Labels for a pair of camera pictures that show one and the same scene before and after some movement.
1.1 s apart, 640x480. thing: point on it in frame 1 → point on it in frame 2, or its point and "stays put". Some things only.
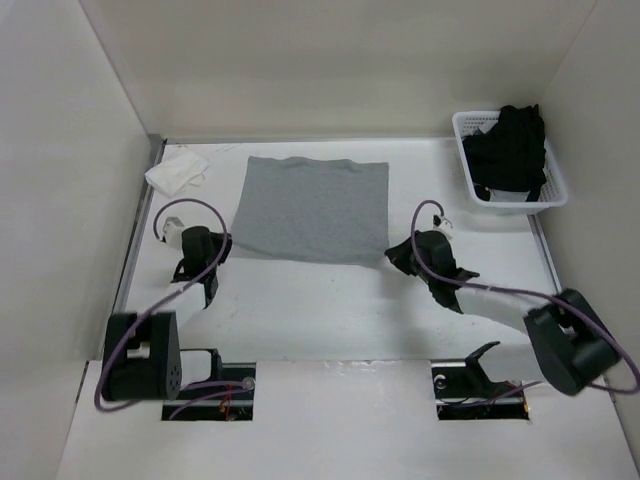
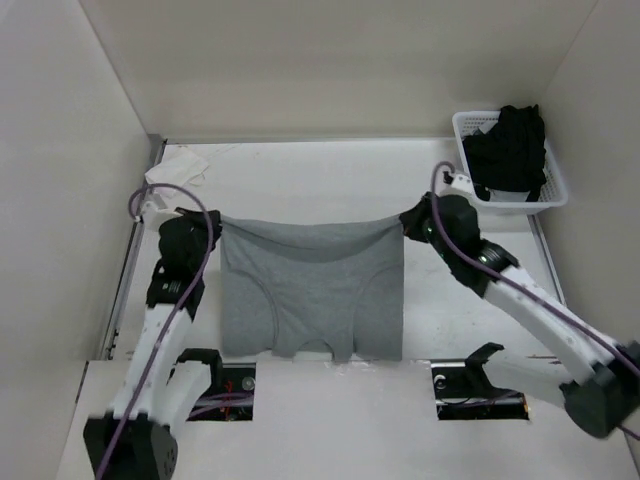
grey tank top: x=325 y=210 → x=341 y=282
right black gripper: x=398 y=256 → x=412 y=219
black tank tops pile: x=510 y=155 stays put
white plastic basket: x=553 y=193 stays put
